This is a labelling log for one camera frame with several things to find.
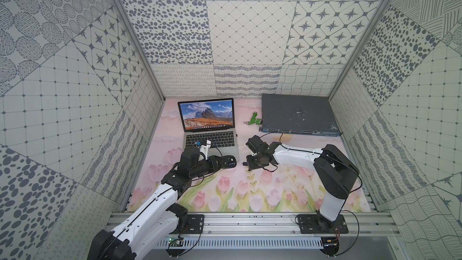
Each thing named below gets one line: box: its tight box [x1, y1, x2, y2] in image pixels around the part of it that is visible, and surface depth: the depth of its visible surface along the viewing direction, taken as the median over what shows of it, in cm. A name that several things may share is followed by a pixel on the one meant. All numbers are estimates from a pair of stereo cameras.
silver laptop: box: [177, 98, 239, 159], surface depth 100 cm
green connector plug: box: [243, 111, 263, 126], surface depth 109 cm
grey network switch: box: [258, 93, 343, 137], surface depth 109 cm
